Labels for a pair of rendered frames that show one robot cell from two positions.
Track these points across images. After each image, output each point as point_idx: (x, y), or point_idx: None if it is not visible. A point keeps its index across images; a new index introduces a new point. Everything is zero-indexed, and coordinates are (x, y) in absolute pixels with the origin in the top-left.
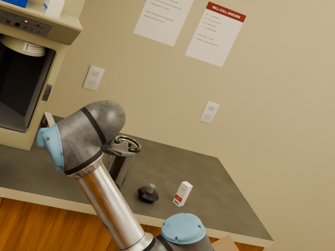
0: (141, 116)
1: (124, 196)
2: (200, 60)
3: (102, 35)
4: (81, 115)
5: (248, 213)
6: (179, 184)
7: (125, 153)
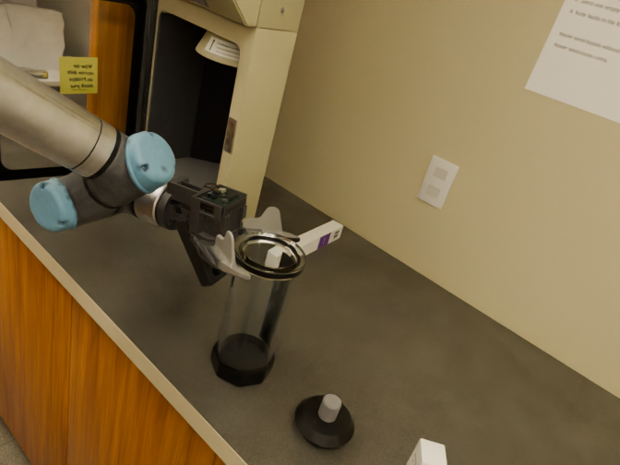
0: (531, 289)
1: (265, 394)
2: None
3: (459, 92)
4: None
5: None
6: (493, 462)
7: (226, 265)
